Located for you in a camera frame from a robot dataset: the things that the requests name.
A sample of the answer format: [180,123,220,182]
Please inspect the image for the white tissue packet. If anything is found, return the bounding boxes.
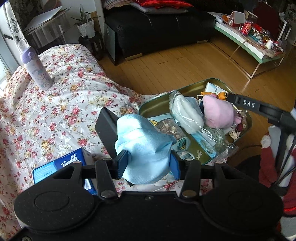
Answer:
[205,82,225,94]

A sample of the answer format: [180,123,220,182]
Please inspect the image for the red and white fleece clothing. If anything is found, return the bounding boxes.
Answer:
[259,133,296,241]

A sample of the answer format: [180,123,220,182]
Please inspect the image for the dark red chair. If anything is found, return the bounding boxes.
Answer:
[252,2,281,40]

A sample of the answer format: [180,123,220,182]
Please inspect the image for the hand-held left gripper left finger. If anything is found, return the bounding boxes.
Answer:
[53,150,128,200]

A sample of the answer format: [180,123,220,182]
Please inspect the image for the black sofa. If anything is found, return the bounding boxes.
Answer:
[103,7,215,66]

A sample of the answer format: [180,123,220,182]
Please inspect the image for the teal and gold tin box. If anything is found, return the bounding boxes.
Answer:
[139,78,252,165]

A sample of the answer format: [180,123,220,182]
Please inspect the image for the folded striped blanket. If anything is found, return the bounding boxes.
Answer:
[103,0,139,10]

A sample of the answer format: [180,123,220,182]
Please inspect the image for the glass coffee table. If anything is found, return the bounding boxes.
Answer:
[214,11,287,79]

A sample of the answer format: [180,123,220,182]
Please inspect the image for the dark wooden plant stand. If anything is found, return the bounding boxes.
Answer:
[79,32,104,61]

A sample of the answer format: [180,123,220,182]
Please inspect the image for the floral blanket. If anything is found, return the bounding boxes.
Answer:
[0,43,213,234]

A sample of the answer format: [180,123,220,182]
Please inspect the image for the pink plush toy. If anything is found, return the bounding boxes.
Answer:
[202,95,242,129]

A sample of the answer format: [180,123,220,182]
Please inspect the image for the red cushion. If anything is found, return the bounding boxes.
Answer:
[139,0,193,8]

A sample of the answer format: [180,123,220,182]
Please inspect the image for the red can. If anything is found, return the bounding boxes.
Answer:
[240,21,253,35]

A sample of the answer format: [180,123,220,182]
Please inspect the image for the white card box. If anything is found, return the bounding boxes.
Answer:
[231,11,245,25]

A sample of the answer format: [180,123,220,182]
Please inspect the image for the small red floral pouch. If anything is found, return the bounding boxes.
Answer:
[228,109,248,139]

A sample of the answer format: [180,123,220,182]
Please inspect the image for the navy and orange plush toy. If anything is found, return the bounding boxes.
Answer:
[197,91,228,116]

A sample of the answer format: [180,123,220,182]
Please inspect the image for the black box lid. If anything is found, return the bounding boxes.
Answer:
[95,107,123,158]

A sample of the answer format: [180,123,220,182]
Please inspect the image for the blue tissue pack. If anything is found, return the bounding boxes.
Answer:
[32,148,99,195]

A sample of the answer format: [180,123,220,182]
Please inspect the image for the patterned grey curtain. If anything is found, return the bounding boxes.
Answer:
[3,0,30,54]

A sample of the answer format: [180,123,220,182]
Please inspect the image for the potted plant in white pot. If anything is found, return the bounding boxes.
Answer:
[69,5,101,39]

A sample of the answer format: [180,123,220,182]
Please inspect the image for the purple thermos bottle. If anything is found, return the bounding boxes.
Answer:
[21,46,53,91]

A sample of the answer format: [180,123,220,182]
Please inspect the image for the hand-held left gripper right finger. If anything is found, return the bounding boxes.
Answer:
[170,151,249,200]

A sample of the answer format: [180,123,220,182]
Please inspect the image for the white cardboard sheets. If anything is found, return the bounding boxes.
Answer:
[23,6,72,33]

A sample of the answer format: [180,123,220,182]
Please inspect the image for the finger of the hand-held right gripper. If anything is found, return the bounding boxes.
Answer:
[228,93,267,114]

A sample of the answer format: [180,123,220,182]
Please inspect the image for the white pads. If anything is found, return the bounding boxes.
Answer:
[168,91,238,158]

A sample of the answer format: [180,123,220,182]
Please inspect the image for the clear bag of nuts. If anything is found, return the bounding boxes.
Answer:
[148,115,192,160]

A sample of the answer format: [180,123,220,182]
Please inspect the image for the light blue face mask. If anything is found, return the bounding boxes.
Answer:
[115,114,173,185]

